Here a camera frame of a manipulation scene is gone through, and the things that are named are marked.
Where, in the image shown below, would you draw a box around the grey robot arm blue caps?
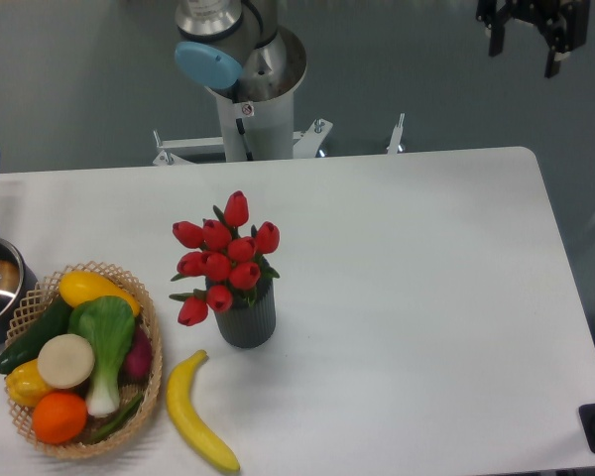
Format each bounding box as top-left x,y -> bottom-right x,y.
175,1 -> 591,103

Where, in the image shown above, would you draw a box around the green bean pod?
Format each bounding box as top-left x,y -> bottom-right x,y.
84,394 -> 144,444

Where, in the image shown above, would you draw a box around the dark grey ribbed vase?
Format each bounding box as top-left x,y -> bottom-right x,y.
205,257 -> 279,349

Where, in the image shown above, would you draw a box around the white metal base frame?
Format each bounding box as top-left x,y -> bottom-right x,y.
152,112 -> 406,166

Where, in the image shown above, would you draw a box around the dark green cucumber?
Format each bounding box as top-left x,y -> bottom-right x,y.
0,297 -> 72,375

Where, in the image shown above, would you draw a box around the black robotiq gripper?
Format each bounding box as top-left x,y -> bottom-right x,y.
475,0 -> 590,78

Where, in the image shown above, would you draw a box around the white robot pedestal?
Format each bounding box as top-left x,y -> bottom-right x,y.
214,92 -> 294,163

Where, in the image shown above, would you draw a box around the yellow squash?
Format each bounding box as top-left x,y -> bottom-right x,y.
59,271 -> 141,317

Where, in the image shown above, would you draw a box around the yellow banana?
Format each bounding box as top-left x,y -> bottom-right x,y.
166,350 -> 241,474

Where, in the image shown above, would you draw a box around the red tulip bouquet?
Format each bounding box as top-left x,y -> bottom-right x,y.
170,190 -> 281,326

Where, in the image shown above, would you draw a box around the purple sweet potato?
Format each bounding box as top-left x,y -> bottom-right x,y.
123,326 -> 153,381

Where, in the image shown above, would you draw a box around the green bok choy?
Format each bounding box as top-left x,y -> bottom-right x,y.
68,296 -> 135,417

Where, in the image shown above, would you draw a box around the woven wicker basket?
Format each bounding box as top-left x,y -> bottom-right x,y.
3,260 -> 164,460

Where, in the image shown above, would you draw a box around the orange fruit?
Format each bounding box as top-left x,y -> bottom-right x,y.
32,391 -> 88,444

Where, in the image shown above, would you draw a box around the yellow lemon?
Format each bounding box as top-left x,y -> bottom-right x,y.
5,359 -> 55,408

